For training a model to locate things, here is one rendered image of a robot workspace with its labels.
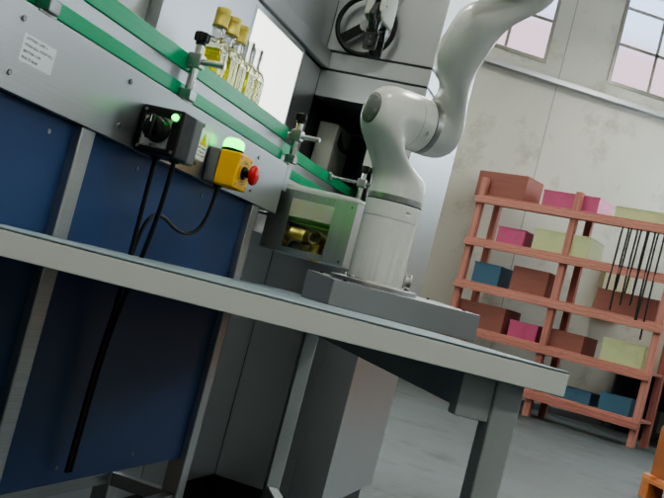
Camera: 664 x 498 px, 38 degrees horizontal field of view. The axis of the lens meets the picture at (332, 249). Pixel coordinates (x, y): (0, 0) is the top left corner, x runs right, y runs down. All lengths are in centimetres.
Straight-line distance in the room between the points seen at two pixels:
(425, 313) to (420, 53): 143
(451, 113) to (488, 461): 91
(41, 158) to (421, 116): 86
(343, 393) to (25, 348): 174
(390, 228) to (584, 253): 941
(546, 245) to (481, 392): 1021
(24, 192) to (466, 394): 70
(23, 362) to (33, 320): 7
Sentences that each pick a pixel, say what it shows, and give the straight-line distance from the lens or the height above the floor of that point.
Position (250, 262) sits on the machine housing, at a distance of 308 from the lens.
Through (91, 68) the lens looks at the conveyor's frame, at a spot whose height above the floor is 101.
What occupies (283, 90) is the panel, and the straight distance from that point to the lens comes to 297.
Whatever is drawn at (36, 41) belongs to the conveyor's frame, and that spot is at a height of 101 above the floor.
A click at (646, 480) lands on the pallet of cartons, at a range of 683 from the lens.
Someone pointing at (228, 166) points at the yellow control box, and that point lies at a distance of 191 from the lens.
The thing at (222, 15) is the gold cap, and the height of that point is 131.
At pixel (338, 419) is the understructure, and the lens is 316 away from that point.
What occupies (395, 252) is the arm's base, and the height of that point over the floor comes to 89.
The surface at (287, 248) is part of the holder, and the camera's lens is 237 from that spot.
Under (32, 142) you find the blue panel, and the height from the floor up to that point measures 87.
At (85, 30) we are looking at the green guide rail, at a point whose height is 106.
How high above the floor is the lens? 77
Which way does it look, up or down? 3 degrees up
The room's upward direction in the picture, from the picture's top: 15 degrees clockwise
